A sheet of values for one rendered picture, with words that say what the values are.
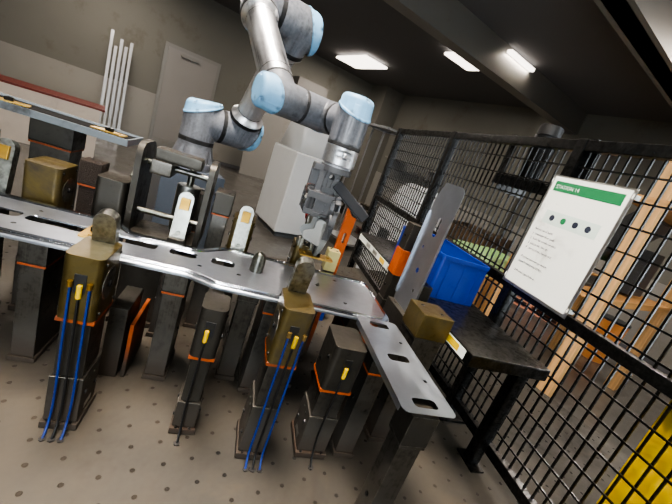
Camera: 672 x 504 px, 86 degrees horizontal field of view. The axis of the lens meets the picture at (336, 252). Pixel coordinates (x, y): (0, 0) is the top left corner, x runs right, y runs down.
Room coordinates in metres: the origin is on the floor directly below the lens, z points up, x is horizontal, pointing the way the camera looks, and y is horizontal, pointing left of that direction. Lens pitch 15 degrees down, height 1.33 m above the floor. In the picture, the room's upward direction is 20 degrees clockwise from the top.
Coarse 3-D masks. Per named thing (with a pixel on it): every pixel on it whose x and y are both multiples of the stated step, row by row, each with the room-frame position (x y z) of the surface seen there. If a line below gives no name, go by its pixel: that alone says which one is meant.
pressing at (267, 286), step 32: (0, 192) 0.71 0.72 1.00; (0, 224) 0.59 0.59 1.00; (32, 224) 0.63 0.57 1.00; (128, 256) 0.64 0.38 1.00; (160, 256) 0.69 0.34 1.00; (224, 256) 0.81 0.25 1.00; (224, 288) 0.66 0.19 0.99; (256, 288) 0.70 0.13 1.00; (320, 288) 0.83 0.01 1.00; (352, 288) 0.90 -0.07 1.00; (384, 320) 0.78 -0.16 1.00
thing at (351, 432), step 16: (368, 352) 0.68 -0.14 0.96; (368, 368) 0.66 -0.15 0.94; (368, 384) 0.66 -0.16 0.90; (352, 400) 0.68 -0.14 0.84; (368, 400) 0.67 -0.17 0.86; (352, 416) 0.66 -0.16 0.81; (336, 432) 0.69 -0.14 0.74; (352, 432) 0.67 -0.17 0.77; (336, 448) 0.66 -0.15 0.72; (352, 448) 0.67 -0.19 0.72
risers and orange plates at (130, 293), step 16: (128, 288) 0.74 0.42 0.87; (112, 304) 0.66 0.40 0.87; (128, 304) 0.68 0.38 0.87; (144, 304) 0.75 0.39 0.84; (112, 320) 0.65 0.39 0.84; (128, 320) 0.67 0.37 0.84; (144, 320) 0.77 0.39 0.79; (112, 336) 0.65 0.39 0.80; (128, 336) 0.66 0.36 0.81; (112, 352) 0.65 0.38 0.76; (128, 352) 0.67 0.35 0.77; (112, 368) 0.65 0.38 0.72
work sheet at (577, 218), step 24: (552, 192) 0.99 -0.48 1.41; (576, 192) 0.92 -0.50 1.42; (600, 192) 0.87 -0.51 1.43; (624, 192) 0.82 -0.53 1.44; (552, 216) 0.95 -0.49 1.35; (576, 216) 0.89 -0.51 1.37; (600, 216) 0.84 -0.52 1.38; (528, 240) 0.98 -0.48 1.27; (552, 240) 0.92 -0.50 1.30; (576, 240) 0.86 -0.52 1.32; (600, 240) 0.81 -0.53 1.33; (528, 264) 0.95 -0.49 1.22; (552, 264) 0.89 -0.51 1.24; (576, 264) 0.83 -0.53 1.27; (528, 288) 0.91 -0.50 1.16; (552, 288) 0.85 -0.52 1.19; (576, 288) 0.80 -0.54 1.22
